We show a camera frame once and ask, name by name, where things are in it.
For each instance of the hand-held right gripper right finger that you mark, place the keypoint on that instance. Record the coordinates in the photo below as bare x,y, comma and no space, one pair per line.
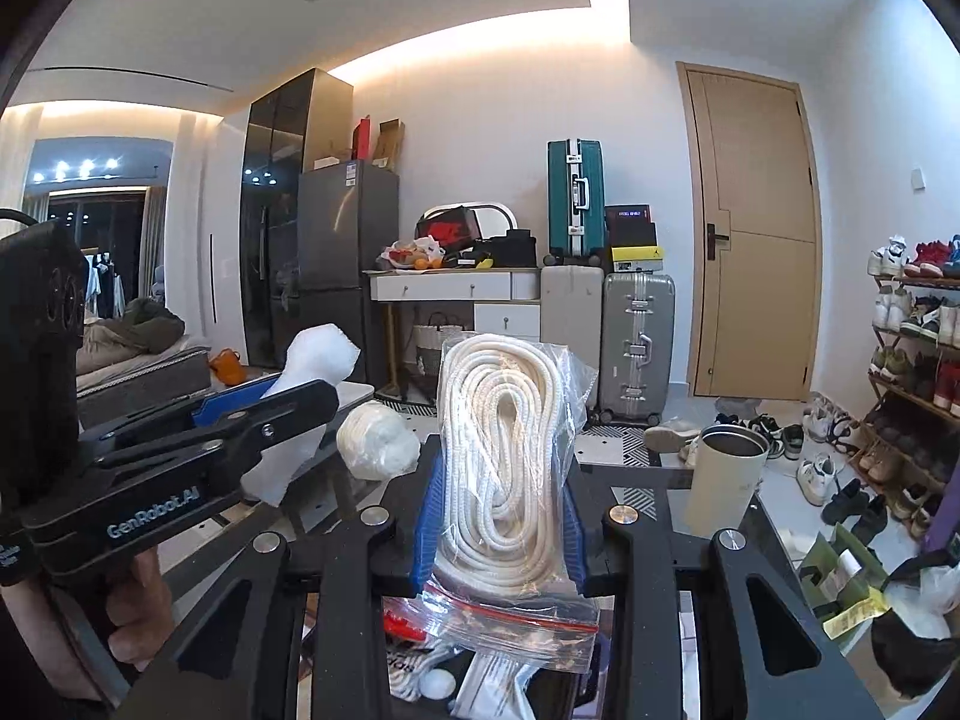
574,532

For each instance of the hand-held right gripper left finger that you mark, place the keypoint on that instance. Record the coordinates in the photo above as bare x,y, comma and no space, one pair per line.
429,517

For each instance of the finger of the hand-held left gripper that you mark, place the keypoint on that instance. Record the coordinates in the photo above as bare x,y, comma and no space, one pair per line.
285,420
225,406

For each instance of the white plush toy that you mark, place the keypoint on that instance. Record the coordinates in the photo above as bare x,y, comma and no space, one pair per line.
319,352

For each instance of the black cardboard box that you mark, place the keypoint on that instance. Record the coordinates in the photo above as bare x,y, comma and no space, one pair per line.
555,694

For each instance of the person's left hand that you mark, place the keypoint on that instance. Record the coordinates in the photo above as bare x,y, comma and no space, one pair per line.
146,615

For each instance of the orange bag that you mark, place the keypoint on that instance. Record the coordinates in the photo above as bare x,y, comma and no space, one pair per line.
225,367

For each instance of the white marble table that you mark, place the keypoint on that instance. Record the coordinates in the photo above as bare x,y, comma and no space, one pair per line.
356,392

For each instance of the bed with grey mattress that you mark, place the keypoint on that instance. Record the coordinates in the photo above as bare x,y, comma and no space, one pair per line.
142,382

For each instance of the crumpled white plastic bag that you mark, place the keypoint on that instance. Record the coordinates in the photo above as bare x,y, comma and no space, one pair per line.
375,442

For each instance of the black and white patterned rug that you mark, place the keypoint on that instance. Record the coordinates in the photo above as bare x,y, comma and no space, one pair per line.
622,450

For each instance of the olive green jacket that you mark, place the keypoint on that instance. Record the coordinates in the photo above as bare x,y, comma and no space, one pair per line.
154,326

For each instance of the red and white packet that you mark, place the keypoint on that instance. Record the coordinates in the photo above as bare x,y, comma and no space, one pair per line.
405,624

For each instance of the cream tumbler cup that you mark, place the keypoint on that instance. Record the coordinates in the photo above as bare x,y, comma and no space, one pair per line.
724,487

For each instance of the woven white basket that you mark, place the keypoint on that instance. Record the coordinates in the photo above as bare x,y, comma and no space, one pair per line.
431,341

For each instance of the clothes rack with garments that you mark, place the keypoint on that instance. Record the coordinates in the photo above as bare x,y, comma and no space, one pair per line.
105,285

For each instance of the white and green mask packet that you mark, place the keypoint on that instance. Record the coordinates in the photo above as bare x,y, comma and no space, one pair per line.
487,682

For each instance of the beige curtain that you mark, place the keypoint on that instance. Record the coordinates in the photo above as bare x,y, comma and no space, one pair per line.
152,240

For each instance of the silver suitcase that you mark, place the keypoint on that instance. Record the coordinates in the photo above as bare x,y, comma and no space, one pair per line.
637,345

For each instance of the grey refrigerator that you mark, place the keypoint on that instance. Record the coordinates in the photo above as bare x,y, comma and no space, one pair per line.
345,225

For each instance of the bag of fruit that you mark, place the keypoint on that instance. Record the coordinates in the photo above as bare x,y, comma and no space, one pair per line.
412,255

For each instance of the white dresser desk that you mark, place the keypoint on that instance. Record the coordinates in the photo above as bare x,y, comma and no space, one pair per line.
450,285

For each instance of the beige suitcase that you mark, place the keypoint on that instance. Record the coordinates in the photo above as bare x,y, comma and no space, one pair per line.
570,300

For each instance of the tall dark glass cabinet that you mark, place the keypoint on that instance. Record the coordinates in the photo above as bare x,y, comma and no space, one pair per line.
277,165

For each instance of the scattered sneakers pile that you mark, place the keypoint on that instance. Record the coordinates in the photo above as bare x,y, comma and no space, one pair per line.
817,476

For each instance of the red and black bag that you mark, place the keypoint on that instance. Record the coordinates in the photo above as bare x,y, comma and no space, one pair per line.
446,229

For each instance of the green paper bag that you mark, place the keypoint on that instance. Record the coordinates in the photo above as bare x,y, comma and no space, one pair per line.
847,577

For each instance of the yellow and black box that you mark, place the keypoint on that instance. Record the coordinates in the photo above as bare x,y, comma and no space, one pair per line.
637,259

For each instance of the black fabric bag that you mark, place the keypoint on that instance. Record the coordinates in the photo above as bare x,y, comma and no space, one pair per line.
514,249

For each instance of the red gift box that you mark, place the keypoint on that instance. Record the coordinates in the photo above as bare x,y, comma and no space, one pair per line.
362,136

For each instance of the white framed mirror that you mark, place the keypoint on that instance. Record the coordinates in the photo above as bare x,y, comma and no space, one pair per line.
495,214

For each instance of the brown cardboard box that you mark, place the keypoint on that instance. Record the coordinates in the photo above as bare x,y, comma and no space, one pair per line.
388,142

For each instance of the black shoe box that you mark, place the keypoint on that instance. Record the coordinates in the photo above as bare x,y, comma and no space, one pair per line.
628,225

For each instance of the teal suitcase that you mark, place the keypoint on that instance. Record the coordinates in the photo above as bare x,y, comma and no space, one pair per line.
562,195

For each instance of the black trash bag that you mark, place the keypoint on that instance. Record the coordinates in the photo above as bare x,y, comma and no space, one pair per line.
911,652

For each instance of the clear plastic bag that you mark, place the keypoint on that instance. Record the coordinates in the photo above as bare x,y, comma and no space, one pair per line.
930,600

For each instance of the wooden shoe rack with shoes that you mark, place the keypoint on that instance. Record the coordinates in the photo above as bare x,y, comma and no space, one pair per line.
900,367

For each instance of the purple paper bag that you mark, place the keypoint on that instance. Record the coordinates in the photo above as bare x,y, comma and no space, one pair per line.
946,525

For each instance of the tan wooden door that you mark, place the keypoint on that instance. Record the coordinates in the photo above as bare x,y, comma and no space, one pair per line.
757,180

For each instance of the white light switch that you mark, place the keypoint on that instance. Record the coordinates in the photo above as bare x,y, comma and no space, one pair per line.
919,176

